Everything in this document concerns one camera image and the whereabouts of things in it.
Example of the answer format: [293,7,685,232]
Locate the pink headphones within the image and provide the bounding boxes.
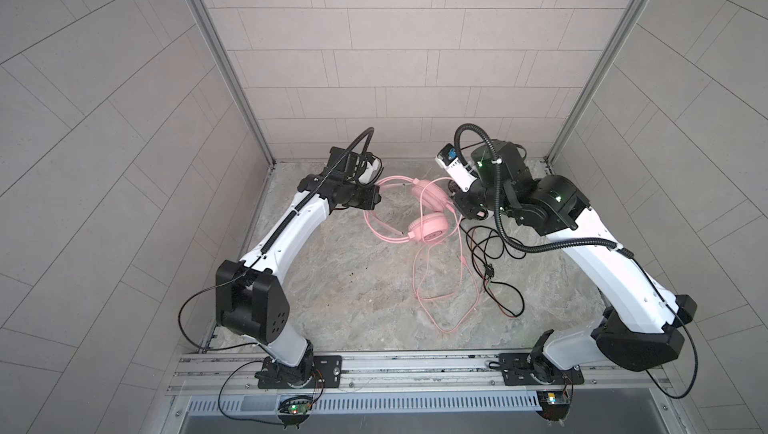
[364,175,460,245]

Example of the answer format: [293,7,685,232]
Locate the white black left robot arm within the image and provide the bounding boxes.
[215,147,383,387]

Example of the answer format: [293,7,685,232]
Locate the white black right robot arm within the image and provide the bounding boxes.
[436,140,697,384]

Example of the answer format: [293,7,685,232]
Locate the right circuit board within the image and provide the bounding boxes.
[536,390,571,423]

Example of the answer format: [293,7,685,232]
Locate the circuit board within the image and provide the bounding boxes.
[277,395,314,419]
[536,390,571,423]

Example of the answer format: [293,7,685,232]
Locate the left circuit board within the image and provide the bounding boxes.
[277,395,314,419]

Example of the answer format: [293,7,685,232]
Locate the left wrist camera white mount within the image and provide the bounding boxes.
[356,153,383,187]

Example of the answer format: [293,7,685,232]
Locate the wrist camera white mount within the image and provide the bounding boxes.
[356,153,383,187]
[435,143,477,193]

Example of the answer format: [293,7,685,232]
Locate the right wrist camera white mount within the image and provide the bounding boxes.
[435,143,477,193]

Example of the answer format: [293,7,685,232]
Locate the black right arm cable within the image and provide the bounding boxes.
[453,123,700,400]

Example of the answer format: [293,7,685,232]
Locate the black red braided cable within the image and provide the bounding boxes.
[463,225,527,319]

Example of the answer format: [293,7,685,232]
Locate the aluminium corner post right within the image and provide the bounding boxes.
[545,0,650,167]

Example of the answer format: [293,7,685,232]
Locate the aluminium corner post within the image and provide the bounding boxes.
[545,0,650,167]
[185,0,276,168]

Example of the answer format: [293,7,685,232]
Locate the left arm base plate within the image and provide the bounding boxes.
[254,355,343,389]

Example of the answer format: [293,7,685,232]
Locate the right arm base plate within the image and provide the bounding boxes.
[497,352,585,387]

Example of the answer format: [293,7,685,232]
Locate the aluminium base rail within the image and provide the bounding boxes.
[160,349,672,396]

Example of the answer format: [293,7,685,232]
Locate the aluminium corner post left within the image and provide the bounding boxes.
[185,0,276,168]

